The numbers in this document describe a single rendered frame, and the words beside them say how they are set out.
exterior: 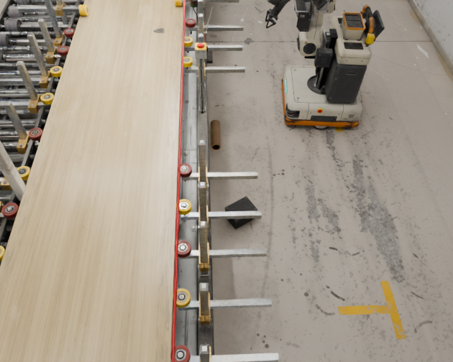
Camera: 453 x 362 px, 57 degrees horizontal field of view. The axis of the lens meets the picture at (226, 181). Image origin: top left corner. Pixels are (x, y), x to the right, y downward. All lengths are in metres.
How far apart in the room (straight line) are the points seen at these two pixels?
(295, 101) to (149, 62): 1.35
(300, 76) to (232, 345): 2.44
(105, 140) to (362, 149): 2.29
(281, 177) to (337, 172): 0.48
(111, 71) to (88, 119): 0.48
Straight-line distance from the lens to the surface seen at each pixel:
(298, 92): 3.87
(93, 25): 3.57
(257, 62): 4.65
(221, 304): 2.03
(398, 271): 3.29
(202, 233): 1.85
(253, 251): 2.12
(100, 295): 2.02
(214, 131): 3.72
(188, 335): 2.19
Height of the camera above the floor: 2.70
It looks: 52 degrees down
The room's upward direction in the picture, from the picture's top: 2 degrees clockwise
